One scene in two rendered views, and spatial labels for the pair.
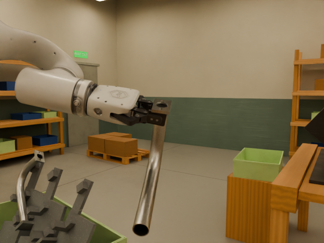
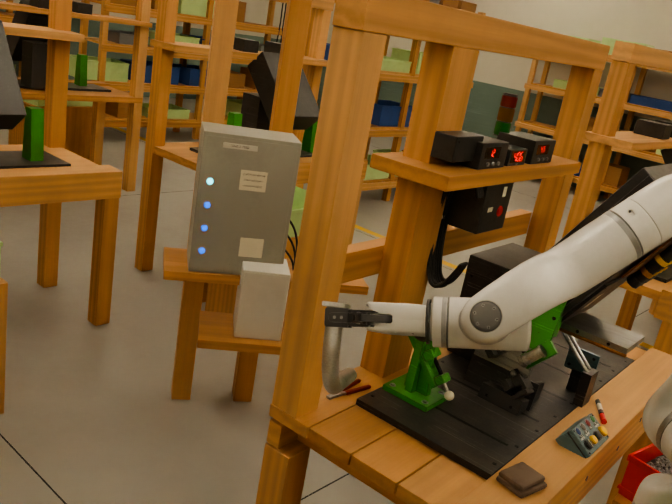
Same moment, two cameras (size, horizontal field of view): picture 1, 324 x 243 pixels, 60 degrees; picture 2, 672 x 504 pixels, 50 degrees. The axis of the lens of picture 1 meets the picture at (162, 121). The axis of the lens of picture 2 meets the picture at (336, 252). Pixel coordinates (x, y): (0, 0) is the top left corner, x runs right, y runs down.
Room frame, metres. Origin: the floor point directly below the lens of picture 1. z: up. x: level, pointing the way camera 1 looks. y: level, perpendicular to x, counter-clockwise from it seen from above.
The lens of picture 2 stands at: (1.76, 0.10, 1.87)
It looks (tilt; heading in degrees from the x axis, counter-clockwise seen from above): 18 degrees down; 186
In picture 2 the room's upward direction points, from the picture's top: 10 degrees clockwise
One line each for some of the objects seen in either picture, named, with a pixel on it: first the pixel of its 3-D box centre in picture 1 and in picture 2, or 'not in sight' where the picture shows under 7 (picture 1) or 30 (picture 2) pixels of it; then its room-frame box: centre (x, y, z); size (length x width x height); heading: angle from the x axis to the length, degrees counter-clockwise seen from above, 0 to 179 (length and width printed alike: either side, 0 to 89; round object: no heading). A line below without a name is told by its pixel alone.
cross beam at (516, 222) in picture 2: not in sight; (438, 241); (-0.55, 0.19, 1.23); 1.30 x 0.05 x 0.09; 149
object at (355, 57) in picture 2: not in sight; (465, 208); (-0.51, 0.25, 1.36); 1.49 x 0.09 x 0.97; 149
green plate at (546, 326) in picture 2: not in sight; (545, 310); (-0.26, 0.52, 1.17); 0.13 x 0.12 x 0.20; 149
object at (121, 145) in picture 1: (118, 146); not in sight; (5.98, 0.93, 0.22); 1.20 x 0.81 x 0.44; 52
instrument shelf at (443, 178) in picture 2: not in sight; (488, 164); (-0.49, 0.28, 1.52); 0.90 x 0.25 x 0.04; 149
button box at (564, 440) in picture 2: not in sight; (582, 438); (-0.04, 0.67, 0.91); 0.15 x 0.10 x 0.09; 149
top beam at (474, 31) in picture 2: not in sight; (506, 38); (-0.51, 0.25, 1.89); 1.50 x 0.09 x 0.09; 149
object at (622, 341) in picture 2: not in sight; (572, 321); (-0.38, 0.63, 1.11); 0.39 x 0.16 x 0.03; 59
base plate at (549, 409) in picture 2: not in sight; (513, 379); (-0.36, 0.51, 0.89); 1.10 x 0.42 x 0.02; 149
